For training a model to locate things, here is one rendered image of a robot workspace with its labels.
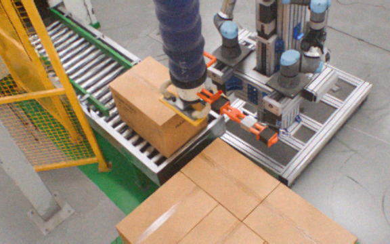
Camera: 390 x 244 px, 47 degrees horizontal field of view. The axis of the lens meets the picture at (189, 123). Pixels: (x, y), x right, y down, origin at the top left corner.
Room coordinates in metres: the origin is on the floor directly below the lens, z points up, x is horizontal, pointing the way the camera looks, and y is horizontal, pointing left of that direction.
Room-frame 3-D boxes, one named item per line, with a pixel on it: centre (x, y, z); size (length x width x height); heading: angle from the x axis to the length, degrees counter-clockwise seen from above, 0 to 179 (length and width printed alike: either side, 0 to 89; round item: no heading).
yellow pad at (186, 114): (1.90, 0.03, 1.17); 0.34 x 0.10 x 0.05; 36
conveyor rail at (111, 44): (3.19, 0.43, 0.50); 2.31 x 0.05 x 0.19; 35
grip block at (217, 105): (1.76, -0.20, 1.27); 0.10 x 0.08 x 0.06; 126
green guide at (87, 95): (3.14, 1.12, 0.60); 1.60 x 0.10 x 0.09; 35
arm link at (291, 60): (2.06, -0.71, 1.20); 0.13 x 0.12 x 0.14; 69
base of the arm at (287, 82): (2.06, -0.70, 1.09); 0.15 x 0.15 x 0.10
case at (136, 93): (2.33, 0.20, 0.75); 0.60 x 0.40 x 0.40; 35
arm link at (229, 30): (2.46, -0.39, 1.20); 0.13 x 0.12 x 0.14; 9
